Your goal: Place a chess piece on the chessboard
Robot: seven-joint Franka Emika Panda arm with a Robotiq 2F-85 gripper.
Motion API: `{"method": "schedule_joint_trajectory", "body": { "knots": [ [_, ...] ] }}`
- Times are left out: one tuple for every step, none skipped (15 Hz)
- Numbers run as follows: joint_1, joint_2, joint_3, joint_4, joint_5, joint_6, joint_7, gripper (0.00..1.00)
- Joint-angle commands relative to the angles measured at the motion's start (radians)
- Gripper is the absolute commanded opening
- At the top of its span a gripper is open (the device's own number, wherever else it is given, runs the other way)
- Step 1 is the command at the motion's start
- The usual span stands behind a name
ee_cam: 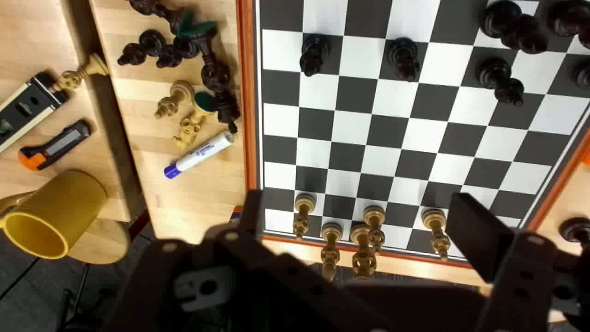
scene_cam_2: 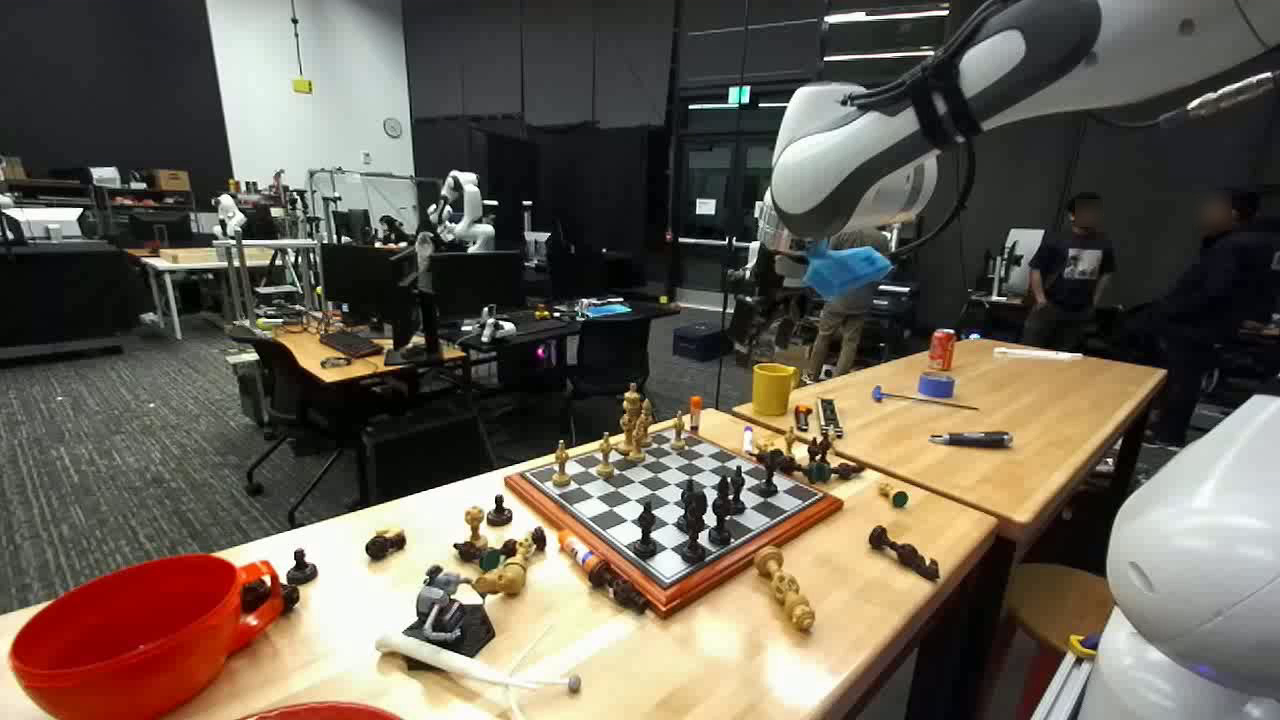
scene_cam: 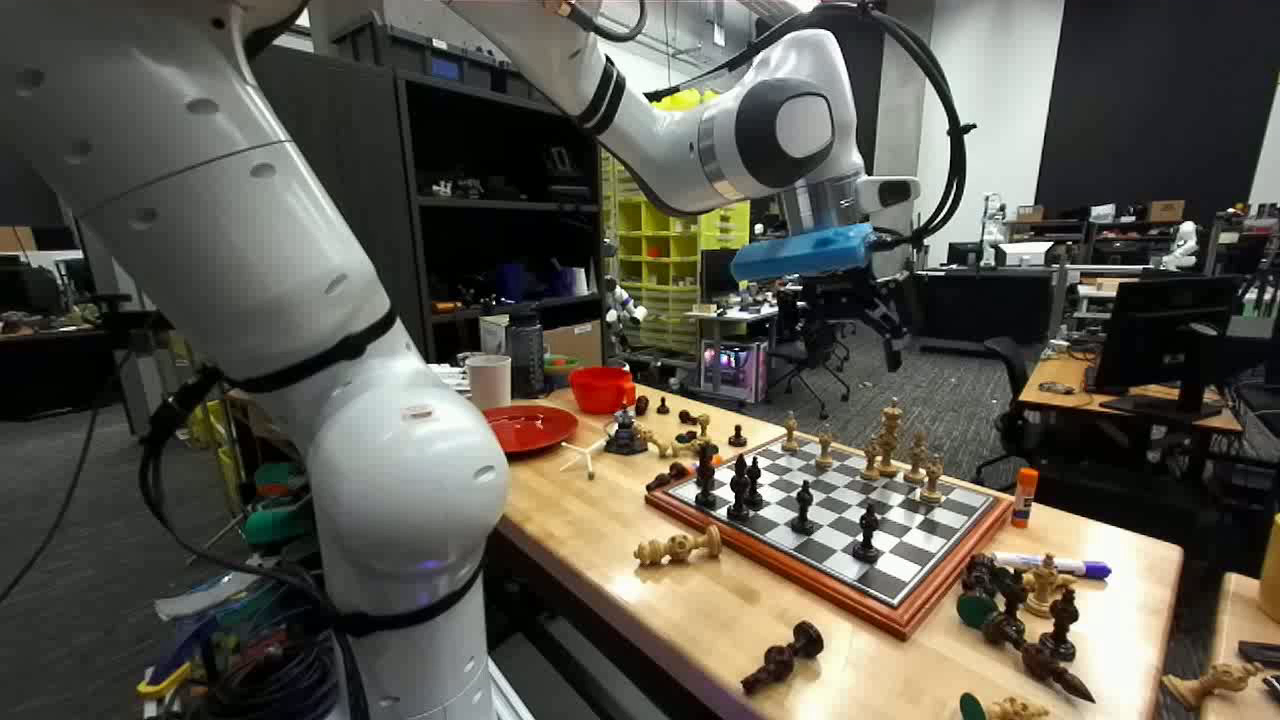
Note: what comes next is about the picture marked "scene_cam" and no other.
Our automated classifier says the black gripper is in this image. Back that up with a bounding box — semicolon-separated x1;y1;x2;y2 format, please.
777;272;914;378

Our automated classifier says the small dark chess piece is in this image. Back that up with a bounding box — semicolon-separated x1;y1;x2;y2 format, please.
1043;583;1082;664

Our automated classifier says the tall light chess piece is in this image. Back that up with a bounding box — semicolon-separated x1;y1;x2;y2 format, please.
872;396;908;480

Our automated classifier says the wooden framed chessboard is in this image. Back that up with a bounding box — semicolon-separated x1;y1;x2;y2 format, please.
642;427;1016;639

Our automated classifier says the large light chess piece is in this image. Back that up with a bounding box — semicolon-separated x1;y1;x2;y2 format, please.
633;519;726;571

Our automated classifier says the dark piece green felt base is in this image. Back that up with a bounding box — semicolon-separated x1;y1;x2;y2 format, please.
952;555;1024;635

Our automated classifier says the light carved chess piece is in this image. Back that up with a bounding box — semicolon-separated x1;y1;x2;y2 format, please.
1020;554;1074;621

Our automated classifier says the large dark chess piece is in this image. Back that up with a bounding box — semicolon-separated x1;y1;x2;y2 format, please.
738;616;829;701

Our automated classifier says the long dark chess piece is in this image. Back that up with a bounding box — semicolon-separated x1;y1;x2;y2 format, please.
1016;635;1098;707

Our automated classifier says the light piece green felt base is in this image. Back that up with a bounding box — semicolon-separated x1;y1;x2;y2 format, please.
956;688;1057;720

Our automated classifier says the black office chair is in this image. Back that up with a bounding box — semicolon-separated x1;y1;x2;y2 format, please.
973;331;1072;493
777;315;872;408

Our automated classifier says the purple lit computer case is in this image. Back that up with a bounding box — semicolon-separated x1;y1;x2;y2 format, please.
696;338;777;405

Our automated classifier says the yellow bin rack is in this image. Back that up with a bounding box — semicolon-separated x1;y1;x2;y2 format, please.
595;85;757;331

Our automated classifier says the wooden top office desk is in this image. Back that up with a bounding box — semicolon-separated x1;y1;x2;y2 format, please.
1016;349;1253;441

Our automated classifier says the orange capped glue stick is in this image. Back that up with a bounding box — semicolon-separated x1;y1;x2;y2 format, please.
1007;461;1043;530

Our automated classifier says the grey figurine black base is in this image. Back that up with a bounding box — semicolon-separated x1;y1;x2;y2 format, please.
598;405;653;461

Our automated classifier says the red plastic cup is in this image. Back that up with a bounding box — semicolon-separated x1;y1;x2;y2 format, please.
564;363;640;422

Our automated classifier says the white plastic stick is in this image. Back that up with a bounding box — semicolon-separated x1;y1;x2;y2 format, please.
555;441;602;485

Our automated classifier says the white marker blue cap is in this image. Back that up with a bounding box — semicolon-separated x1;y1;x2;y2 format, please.
988;554;1116;583

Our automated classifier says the dark bottle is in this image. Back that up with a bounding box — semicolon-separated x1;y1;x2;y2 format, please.
503;313;552;399

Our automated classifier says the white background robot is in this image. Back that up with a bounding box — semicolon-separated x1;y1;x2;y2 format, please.
1157;217;1205;278

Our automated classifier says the white cup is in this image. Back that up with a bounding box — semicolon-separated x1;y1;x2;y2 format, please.
454;349;514;411

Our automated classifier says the black shelf unit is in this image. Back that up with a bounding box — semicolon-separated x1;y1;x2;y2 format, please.
253;46;613;371

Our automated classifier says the black side table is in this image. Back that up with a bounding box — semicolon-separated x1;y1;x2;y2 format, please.
0;313;134;415

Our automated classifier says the cable bundle at robot base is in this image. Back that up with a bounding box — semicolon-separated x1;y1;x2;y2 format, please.
131;358;364;720

